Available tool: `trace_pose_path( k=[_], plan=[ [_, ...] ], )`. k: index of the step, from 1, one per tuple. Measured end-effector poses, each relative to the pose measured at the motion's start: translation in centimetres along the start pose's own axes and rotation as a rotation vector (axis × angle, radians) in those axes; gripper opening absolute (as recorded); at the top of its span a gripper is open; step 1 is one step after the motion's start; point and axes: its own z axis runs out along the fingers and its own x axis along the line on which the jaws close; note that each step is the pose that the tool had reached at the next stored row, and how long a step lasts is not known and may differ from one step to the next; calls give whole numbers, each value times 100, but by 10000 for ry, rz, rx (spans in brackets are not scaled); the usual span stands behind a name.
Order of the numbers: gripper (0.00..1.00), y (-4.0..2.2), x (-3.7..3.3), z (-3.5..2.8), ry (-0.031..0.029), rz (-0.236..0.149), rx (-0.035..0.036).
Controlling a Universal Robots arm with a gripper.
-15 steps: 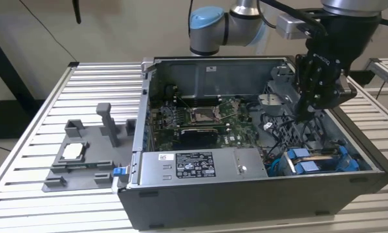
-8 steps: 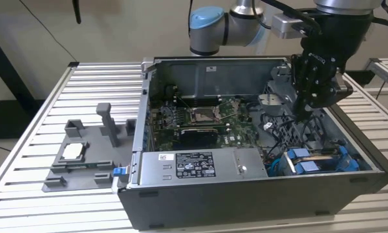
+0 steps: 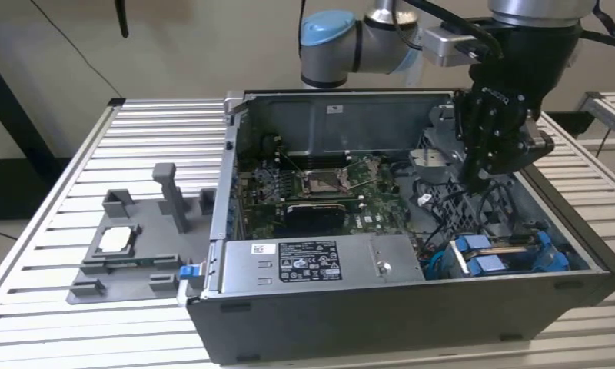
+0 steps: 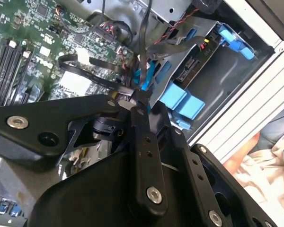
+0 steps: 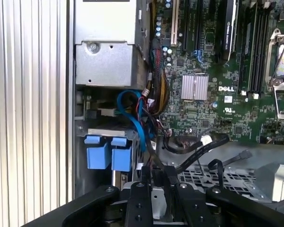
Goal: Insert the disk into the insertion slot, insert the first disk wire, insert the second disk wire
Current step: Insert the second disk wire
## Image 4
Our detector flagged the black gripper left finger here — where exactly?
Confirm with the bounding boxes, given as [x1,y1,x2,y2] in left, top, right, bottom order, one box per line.
[0,91,169,215]

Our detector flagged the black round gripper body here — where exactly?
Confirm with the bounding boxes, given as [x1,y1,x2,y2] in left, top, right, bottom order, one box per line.
[28,150,197,227]

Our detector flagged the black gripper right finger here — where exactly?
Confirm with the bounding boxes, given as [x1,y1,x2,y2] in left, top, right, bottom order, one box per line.
[145,93,275,227]

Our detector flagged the blue disk data wire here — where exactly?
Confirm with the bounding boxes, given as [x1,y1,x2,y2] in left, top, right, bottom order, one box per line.
[132,60,156,106]

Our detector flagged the black disk power wire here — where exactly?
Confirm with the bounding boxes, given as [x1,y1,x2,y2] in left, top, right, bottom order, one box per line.
[145,36,216,60]

